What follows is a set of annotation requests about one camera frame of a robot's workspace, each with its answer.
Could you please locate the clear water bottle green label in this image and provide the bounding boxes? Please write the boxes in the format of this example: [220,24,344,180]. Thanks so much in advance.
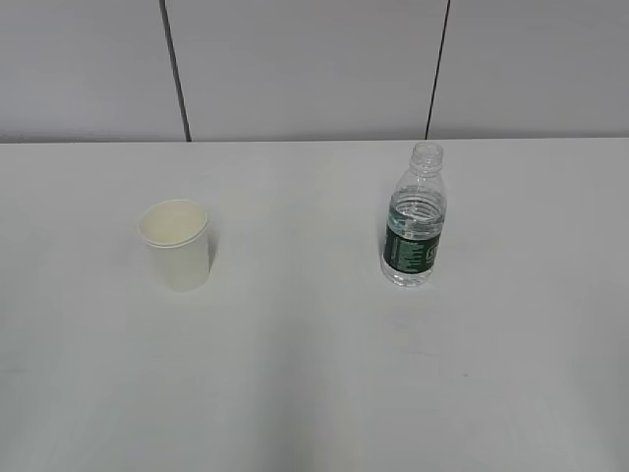
[380,142,447,287]

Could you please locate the white paper cup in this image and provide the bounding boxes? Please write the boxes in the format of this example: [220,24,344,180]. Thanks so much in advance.
[139,200,210,292]

